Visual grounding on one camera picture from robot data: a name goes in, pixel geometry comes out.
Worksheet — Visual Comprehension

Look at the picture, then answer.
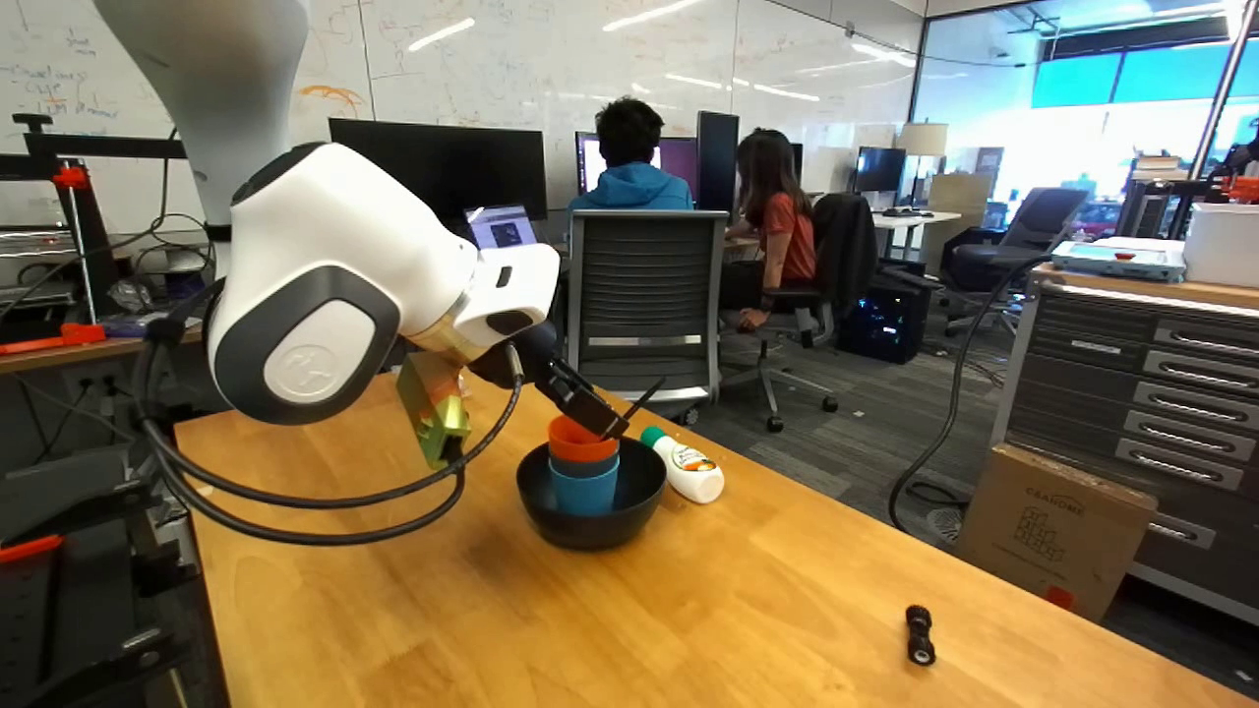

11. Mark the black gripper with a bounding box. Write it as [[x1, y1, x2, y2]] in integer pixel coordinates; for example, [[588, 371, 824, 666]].
[[471, 323, 630, 436]]

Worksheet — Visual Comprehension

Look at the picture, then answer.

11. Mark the orange plastic cup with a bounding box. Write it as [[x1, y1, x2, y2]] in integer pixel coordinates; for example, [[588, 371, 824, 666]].
[[546, 416, 621, 467]]

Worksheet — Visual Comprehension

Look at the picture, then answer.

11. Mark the light blue plastic cup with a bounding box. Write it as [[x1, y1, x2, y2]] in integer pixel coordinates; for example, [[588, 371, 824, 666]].
[[546, 466, 617, 516]]

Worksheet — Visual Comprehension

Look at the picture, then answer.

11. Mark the black plastic spoon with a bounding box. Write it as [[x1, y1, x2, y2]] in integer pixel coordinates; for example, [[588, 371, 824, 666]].
[[608, 377, 664, 436]]

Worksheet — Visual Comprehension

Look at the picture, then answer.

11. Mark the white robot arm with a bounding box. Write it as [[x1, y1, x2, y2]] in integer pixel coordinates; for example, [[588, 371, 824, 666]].
[[94, 0, 625, 436]]

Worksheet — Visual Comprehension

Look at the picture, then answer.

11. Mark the black bowl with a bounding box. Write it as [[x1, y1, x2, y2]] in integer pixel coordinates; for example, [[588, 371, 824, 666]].
[[516, 441, 664, 552]]

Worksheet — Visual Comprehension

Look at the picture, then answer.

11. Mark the grey mesh office chair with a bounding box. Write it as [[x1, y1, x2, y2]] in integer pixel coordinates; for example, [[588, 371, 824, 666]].
[[562, 210, 727, 404]]

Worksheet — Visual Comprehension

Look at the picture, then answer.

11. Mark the green yellow connector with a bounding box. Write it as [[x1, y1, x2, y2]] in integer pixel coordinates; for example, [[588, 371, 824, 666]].
[[399, 353, 467, 466]]

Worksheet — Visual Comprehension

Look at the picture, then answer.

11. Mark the white bottle green cap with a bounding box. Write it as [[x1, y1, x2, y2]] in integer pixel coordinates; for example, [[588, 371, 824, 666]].
[[643, 426, 726, 505]]

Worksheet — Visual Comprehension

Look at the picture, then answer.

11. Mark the open laptop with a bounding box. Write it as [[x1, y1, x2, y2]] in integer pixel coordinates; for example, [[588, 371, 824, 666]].
[[467, 204, 536, 248]]

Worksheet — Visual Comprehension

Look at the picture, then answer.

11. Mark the person in blue hoodie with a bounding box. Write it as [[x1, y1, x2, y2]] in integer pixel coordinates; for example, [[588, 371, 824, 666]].
[[575, 97, 693, 210]]

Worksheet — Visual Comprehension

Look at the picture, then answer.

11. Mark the person in red shirt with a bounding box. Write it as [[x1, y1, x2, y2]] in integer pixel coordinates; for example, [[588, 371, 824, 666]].
[[719, 131, 818, 332]]

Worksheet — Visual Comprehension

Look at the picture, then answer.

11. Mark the small black clip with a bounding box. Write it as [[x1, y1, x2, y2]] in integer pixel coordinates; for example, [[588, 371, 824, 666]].
[[904, 606, 937, 670]]

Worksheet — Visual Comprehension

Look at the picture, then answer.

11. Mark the black office chair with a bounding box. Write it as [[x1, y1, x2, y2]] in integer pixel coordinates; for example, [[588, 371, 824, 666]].
[[942, 189, 1085, 293]]

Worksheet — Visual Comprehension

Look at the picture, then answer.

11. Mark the cardboard box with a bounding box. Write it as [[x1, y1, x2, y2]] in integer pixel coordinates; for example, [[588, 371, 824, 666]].
[[955, 445, 1157, 621]]

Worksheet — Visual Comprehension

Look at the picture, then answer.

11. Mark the grey drawer cabinet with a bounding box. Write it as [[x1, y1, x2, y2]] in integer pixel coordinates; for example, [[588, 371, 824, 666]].
[[995, 269, 1259, 627]]

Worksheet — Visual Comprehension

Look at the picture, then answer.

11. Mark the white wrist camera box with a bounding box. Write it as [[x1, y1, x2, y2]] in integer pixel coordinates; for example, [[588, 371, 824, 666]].
[[441, 246, 559, 362]]

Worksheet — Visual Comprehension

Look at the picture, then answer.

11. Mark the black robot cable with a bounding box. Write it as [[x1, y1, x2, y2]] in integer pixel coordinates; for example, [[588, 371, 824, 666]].
[[130, 327, 529, 552]]

